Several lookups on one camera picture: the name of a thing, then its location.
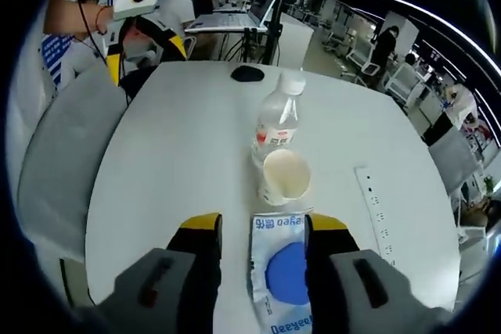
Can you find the white printed paper cup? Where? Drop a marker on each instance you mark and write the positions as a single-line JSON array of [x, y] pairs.
[[287, 171]]

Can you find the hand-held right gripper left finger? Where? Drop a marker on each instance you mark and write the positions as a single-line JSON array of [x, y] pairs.
[[199, 271]]

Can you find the white table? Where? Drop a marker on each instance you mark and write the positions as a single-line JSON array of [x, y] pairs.
[[176, 134]]

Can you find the white wipes pack blue lid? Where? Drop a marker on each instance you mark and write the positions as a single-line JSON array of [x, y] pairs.
[[285, 271]]

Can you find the white cabinet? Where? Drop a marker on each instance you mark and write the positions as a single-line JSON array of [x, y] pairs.
[[295, 40]]

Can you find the black laptop stand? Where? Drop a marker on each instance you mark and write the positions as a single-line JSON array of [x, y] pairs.
[[274, 44]]

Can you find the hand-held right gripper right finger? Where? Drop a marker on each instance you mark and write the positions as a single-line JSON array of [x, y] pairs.
[[329, 279]]

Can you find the black oval object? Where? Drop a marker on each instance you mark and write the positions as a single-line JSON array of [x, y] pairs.
[[246, 74]]

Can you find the white power strip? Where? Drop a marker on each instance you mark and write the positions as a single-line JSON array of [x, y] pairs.
[[373, 209]]

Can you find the white office chair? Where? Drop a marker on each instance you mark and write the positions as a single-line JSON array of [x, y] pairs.
[[405, 83], [362, 56]]

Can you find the grey chair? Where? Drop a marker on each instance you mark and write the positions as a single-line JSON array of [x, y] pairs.
[[456, 158], [70, 146]]

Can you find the clear plastic water bottle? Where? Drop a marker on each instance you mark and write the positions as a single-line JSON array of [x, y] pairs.
[[278, 115]]

